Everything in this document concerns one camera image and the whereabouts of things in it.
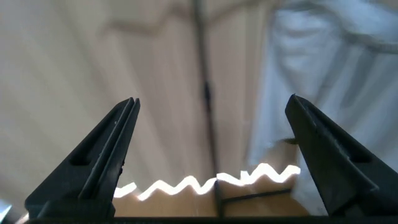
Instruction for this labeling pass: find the pale grey garment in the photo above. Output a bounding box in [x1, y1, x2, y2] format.
[247, 0, 398, 215]

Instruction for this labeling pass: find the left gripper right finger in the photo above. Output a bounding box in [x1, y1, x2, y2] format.
[284, 94, 398, 218]

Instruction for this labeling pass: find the beige curtain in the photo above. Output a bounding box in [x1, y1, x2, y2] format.
[0, 0, 280, 215]

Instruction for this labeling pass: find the black clothes rack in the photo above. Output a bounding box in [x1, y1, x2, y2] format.
[192, 0, 293, 218]

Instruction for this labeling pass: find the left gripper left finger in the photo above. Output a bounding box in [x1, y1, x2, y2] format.
[24, 96, 141, 218]

